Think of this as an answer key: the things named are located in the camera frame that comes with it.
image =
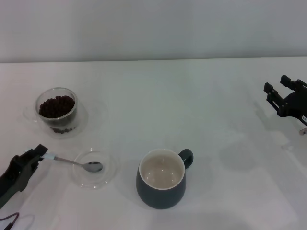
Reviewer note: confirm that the dark blue ceramic mug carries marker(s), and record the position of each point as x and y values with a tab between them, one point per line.
158	196

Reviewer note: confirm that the coffee bean heap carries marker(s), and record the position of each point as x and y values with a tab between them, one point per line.
56	107

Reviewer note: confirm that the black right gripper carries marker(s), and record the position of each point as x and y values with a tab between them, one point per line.
296	105

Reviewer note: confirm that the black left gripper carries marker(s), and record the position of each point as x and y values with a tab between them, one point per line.
16	172

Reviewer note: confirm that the clear glass saucer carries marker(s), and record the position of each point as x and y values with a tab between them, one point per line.
96	180

